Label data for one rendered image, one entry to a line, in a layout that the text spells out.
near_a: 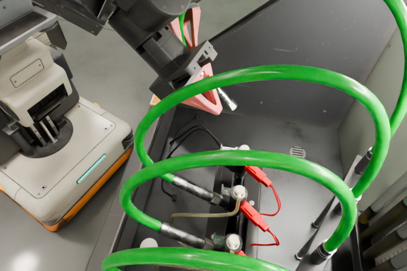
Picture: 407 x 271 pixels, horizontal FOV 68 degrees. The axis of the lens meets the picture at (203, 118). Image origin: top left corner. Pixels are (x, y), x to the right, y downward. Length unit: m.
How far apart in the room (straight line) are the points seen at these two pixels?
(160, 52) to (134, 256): 0.25
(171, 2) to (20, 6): 0.80
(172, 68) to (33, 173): 1.32
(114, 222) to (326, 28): 0.61
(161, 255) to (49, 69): 1.06
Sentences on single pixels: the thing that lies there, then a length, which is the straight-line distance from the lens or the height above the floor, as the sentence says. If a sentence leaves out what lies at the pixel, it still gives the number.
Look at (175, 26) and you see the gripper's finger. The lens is 0.54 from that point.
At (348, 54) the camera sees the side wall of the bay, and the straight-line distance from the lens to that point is 0.80.
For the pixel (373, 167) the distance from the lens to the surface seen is 0.42.
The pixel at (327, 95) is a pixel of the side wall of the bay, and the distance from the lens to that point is 0.89.
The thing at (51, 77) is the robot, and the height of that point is 0.80.
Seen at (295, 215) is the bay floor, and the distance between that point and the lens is 0.82.
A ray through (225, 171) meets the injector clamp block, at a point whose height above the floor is 0.98.
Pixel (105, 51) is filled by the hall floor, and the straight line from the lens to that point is 2.61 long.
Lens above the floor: 1.57
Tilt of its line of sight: 51 degrees down
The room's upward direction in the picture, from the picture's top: straight up
